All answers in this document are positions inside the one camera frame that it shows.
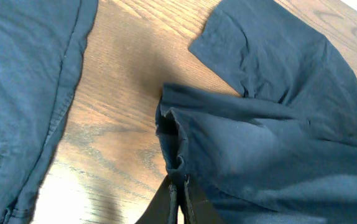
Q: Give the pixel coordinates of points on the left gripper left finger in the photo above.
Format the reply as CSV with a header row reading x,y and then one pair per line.
x,y
163,207

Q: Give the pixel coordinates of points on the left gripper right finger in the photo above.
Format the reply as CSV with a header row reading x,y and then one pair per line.
x,y
197,209

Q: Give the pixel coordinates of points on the navy blue shorts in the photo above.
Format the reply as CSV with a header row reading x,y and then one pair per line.
x,y
284,149

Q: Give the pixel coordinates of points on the navy blue folded garment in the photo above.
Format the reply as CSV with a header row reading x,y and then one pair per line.
x,y
41,56

